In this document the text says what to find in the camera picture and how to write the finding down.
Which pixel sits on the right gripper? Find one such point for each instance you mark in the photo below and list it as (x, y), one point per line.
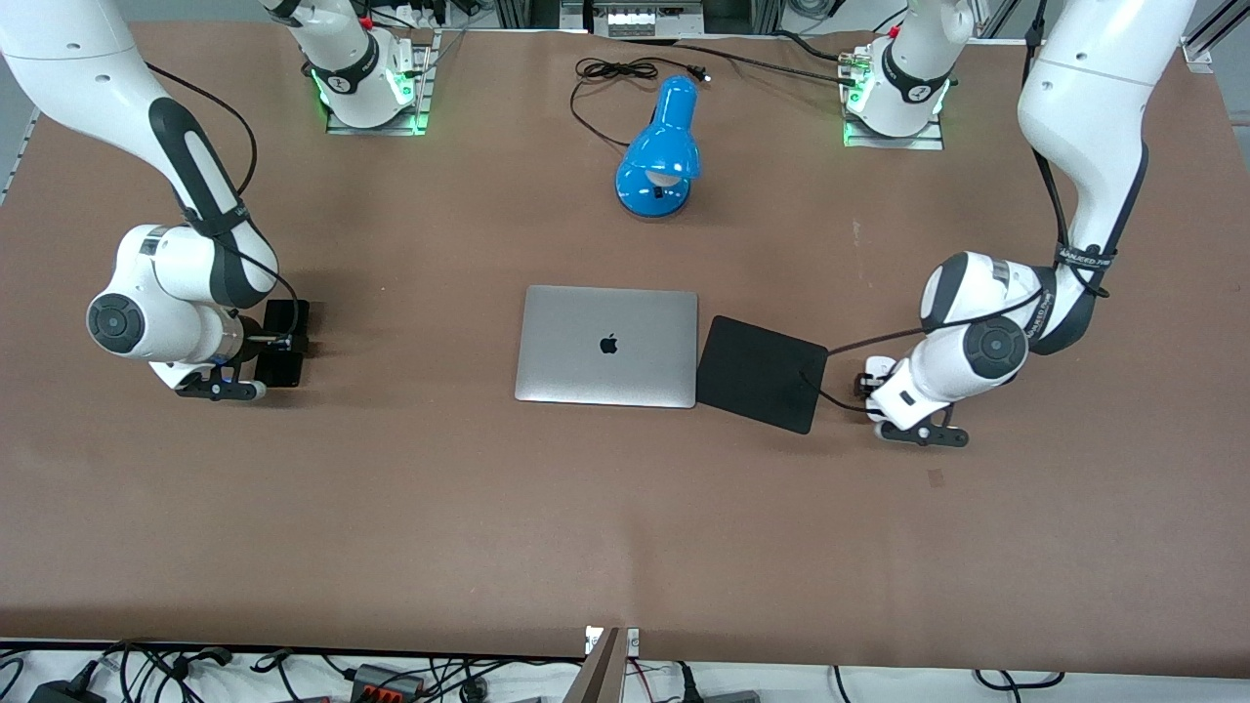
(262, 343)

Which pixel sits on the grey electronics box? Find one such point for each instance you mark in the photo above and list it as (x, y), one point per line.
(645, 18)

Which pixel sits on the black plug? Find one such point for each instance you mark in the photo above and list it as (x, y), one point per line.
(688, 683)

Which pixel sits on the black mouse pad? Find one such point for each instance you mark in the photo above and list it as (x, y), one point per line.
(757, 376)

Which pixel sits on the black power adapter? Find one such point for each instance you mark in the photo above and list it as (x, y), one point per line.
(68, 693)

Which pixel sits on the grey connector block orange levers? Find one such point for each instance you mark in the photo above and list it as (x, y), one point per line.
(386, 682)

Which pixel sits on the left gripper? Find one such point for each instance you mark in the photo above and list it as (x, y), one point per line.
(868, 381)

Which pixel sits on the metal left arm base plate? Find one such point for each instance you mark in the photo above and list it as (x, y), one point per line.
(898, 143)

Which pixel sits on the white power strip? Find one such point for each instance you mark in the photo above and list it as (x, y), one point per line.
(418, 14)

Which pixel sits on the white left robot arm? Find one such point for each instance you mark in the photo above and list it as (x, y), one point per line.
(1084, 88)

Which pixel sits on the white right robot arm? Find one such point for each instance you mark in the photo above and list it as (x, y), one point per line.
(59, 59)

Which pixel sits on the grey camera stand post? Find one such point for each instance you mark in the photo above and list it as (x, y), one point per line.
(601, 674)

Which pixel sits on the silver closed laptop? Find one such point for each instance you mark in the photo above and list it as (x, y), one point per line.
(586, 351)

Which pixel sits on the black smartphone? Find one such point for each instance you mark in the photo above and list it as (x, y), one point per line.
(285, 314)

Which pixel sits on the aluminium table edge rail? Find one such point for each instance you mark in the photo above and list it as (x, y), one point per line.
(1199, 54)
(21, 151)

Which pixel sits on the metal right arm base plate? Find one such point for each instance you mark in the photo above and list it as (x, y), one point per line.
(422, 98)

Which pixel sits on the blue desk lamp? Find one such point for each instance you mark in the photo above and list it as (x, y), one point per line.
(664, 146)

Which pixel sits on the white computer mouse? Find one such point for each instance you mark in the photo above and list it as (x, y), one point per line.
(886, 367)

